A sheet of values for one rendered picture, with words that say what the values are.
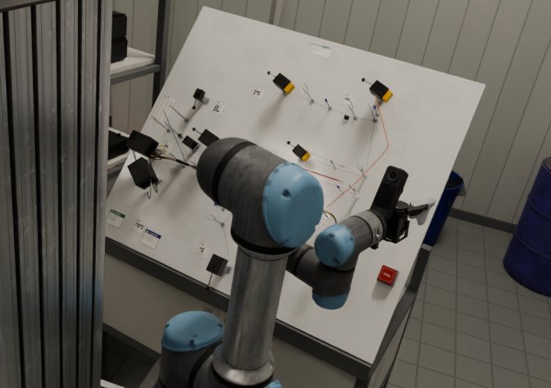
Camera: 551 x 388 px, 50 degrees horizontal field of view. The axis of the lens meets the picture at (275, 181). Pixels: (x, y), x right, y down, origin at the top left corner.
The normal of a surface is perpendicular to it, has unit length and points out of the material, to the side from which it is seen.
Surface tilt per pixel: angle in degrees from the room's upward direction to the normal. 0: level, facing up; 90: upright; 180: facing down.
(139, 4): 90
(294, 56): 52
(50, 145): 90
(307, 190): 83
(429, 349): 0
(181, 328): 7
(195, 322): 7
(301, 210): 82
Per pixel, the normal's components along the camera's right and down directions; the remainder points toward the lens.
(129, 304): -0.47, 0.33
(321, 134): -0.27, -0.28
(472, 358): 0.15, -0.88
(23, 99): 0.95, 0.26
